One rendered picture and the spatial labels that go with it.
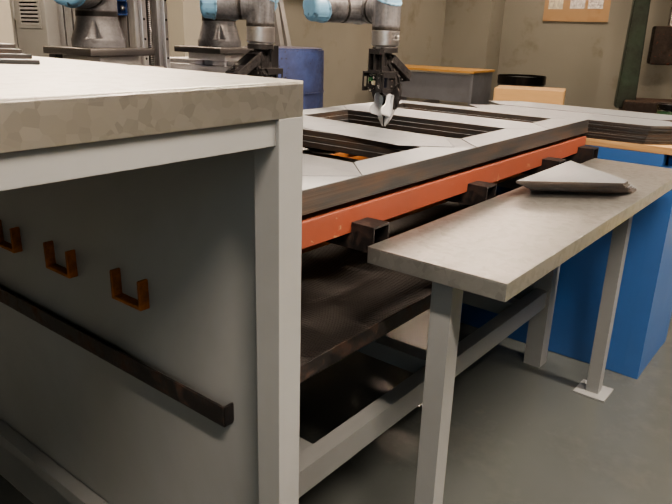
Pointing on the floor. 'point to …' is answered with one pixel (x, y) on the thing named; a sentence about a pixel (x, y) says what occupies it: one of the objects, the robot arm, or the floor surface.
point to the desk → (449, 84)
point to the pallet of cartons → (530, 94)
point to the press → (626, 97)
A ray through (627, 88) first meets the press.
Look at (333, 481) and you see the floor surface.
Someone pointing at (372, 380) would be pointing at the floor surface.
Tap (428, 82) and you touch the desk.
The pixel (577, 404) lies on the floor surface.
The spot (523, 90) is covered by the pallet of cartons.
